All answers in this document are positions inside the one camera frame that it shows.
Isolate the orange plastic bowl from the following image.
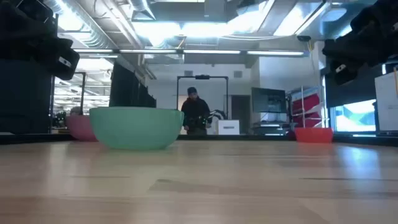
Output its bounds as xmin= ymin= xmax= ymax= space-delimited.
xmin=294 ymin=127 xmax=335 ymax=144

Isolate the ceiling light bar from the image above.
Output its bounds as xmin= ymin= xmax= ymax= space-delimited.
xmin=183 ymin=49 xmax=242 ymax=55
xmin=119 ymin=49 xmax=178 ymax=55
xmin=73 ymin=48 xmax=114 ymax=54
xmin=246 ymin=50 xmax=305 ymax=57

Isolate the large black panel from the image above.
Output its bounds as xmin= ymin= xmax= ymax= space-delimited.
xmin=0 ymin=58 xmax=54 ymax=135

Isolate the bright display screen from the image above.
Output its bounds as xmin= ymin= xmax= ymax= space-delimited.
xmin=333 ymin=99 xmax=377 ymax=133

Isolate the whiteboard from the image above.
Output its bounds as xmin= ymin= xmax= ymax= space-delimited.
xmin=374 ymin=70 xmax=398 ymax=133

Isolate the white rack with red panels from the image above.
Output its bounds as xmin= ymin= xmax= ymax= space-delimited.
xmin=287 ymin=85 xmax=331 ymax=129

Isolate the pink plastic bowl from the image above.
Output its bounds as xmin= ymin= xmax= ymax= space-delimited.
xmin=65 ymin=114 xmax=99 ymax=142

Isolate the black partition panel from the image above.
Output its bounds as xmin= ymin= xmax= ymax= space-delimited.
xmin=108 ymin=61 xmax=157 ymax=109

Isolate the dark monitor screen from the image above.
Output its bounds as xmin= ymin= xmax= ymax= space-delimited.
xmin=251 ymin=86 xmax=288 ymax=114

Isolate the grey equipment cart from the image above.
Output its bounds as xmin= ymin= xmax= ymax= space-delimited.
xmin=251 ymin=121 xmax=292 ymax=136

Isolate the green plastic bowl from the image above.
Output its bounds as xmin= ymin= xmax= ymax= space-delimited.
xmin=89 ymin=106 xmax=185 ymax=151

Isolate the white box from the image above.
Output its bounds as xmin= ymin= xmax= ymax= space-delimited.
xmin=216 ymin=119 xmax=241 ymax=136

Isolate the person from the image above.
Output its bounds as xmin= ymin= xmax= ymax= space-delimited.
xmin=180 ymin=86 xmax=214 ymax=136

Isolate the black table edge rail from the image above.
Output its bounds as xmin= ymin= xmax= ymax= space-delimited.
xmin=0 ymin=133 xmax=398 ymax=147

